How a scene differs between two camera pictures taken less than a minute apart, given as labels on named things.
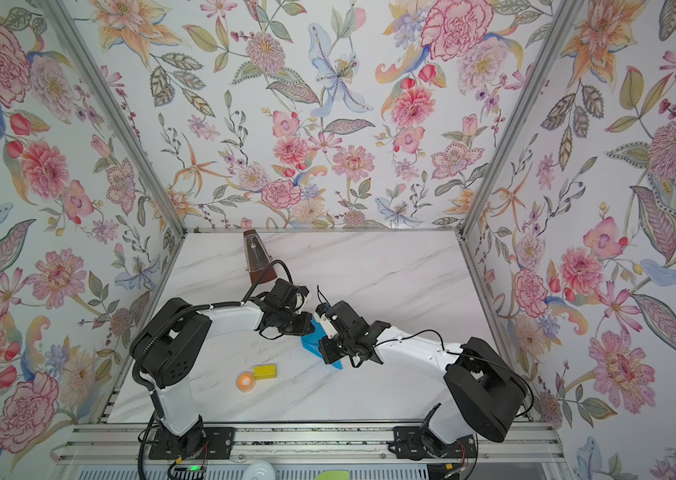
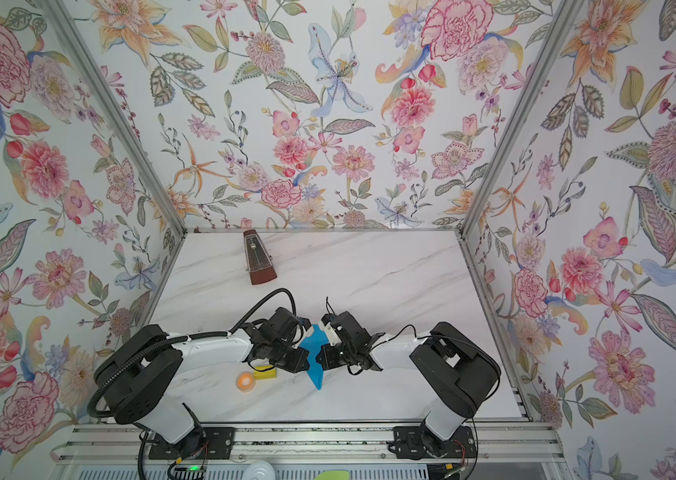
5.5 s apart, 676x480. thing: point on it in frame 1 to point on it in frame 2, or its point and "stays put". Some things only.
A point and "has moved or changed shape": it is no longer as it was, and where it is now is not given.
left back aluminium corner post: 120,112 stays put
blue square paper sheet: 310,342 has moved or changed shape
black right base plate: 414,443 stays put
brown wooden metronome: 257,258 stays put
